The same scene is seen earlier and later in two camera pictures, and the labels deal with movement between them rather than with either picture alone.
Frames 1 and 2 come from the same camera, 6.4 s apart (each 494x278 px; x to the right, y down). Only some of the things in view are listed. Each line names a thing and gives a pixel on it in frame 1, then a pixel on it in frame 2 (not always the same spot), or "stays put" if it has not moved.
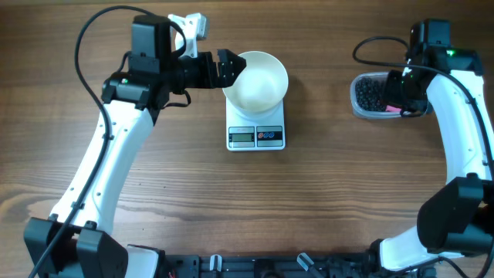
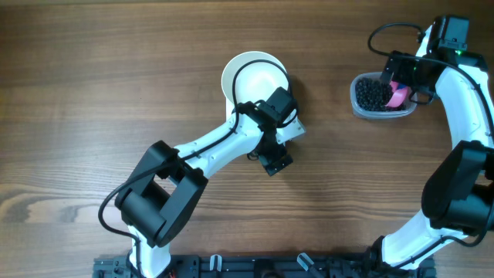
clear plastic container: x=366 y=113 stays put
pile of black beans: x=370 y=93 stays put
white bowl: x=259 y=89 stays put
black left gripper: x=205 y=62 to x=266 y=156
